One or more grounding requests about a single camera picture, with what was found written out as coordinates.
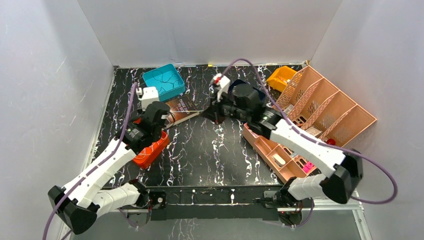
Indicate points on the orange plastic bin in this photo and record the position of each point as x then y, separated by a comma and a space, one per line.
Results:
149, 154

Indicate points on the pink desk organizer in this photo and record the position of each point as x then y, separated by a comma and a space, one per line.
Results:
317, 106

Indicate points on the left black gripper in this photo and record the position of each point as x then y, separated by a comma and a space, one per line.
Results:
160, 108

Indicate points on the teal plastic bin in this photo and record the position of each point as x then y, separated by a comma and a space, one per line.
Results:
167, 81

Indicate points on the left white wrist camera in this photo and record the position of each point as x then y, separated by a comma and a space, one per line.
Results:
147, 96

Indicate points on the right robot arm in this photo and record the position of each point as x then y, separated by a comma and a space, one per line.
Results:
341, 170

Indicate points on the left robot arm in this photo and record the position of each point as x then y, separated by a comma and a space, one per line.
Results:
81, 201

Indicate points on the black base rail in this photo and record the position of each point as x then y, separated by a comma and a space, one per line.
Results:
262, 202

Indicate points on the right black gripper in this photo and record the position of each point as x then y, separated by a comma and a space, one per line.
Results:
213, 112

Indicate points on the dark blue plastic bin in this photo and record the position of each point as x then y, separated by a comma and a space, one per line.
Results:
235, 83

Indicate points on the paperback book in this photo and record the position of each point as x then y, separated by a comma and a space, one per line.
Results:
183, 108

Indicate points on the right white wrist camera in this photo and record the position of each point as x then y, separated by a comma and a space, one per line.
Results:
221, 84

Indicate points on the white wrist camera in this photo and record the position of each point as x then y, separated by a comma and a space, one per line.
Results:
147, 96
221, 84

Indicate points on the yellow plastic bin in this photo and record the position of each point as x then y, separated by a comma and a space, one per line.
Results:
280, 78

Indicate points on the red black small tool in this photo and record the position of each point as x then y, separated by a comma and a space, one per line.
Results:
331, 142

